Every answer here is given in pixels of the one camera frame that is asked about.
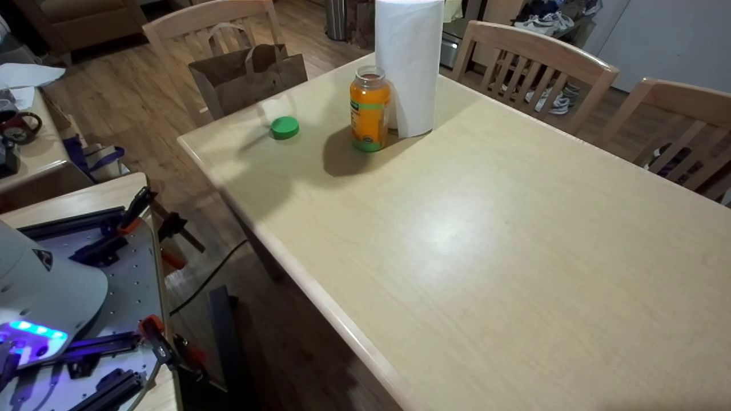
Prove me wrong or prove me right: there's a brown paper bag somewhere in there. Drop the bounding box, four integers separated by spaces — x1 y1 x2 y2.
186 20 310 122

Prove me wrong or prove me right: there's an orange juice bottle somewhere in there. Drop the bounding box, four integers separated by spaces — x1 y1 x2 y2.
347 65 392 155

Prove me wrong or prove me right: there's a green plastic lid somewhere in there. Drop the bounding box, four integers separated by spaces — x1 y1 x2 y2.
266 114 301 141

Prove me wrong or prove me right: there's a white paper towel roll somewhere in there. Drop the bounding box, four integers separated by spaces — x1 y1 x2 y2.
371 0 445 141

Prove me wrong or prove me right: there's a grey metal bin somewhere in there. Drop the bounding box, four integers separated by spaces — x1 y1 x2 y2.
326 0 353 41

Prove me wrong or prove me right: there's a small black clamp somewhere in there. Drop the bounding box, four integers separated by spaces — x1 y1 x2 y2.
154 212 207 272

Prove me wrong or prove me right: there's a white sneaker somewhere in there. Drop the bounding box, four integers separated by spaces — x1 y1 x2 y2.
527 82 576 118

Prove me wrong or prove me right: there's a black and red clamp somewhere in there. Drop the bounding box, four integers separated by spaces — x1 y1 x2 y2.
134 316 213 374

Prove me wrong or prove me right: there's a grey robot mounting plate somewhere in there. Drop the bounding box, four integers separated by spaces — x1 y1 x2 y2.
14 214 167 411

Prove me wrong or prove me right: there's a light wooden slat-back chair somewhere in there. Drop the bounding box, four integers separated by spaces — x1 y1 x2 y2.
140 0 286 127
449 18 620 135
592 76 731 208

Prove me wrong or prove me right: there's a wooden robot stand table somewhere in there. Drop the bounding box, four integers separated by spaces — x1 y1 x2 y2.
0 171 180 411

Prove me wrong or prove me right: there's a small wooden side table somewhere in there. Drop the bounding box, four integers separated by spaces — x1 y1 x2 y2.
0 87 75 191

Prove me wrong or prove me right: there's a white paper sheet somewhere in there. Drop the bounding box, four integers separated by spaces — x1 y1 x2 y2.
0 62 69 111

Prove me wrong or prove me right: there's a thin black floor cable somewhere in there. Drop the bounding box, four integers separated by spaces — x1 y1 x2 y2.
167 237 253 318

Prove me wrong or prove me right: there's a black clamp with orange handle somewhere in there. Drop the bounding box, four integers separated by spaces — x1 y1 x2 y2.
70 186 158 269

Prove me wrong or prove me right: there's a purple metal bracket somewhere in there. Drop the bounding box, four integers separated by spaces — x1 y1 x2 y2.
63 111 127 186

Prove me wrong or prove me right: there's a black looped strap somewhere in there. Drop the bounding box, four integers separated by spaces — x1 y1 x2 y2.
0 109 43 147

